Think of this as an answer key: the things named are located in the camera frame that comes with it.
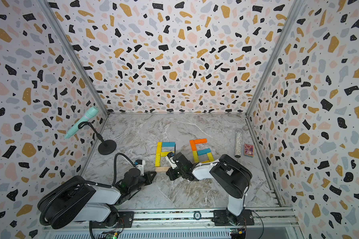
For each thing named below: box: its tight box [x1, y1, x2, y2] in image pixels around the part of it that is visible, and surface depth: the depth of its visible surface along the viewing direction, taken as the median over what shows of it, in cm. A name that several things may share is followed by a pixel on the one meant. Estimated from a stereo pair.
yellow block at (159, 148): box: [156, 141, 163, 154], surface depth 102 cm
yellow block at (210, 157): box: [206, 152, 215, 162], surface depth 98 cm
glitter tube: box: [234, 128, 243, 158], surface depth 105 cm
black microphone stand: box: [77, 121, 117, 155], surface depth 102 cm
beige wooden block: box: [155, 166, 171, 172], surface depth 92 cm
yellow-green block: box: [192, 150, 200, 164], surface depth 99 cm
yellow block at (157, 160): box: [154, 152, 161, 167], surface depth 96 cm
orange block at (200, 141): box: [193, 138, 208, 144], surface depth 108 cm
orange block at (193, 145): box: [189, 139, 197, 151], surface depth 105 cm
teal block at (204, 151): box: [197, 147, 211, 156], surface depth 102 cm
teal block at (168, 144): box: [162, 141, 176, 147], surface depth 106 cm
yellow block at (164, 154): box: [160, 151, 171, 157], surface depth 99 cm
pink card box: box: [243, 143, 255, 158], surface depth 102 cm
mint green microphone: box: [63, 106, 100, 139], surface depth 78 cm
